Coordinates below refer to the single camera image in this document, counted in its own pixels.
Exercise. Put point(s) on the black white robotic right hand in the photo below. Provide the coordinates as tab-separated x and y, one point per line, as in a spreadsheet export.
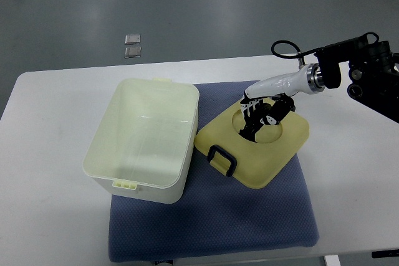
268	102

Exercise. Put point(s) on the yellow storage box lid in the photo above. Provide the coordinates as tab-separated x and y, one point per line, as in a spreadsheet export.
253	163

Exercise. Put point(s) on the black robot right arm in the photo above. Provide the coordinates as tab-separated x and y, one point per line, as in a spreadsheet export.
372	71

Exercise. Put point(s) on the white storage box base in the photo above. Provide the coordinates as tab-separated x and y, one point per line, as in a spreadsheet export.
142	148

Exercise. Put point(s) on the blue padded mat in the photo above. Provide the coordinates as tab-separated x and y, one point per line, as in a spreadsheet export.
215	215

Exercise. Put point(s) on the lower metal floor plate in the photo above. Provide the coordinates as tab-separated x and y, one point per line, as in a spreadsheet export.
133	51

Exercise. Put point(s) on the black table edge bracket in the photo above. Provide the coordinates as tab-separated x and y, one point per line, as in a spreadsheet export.
385	254

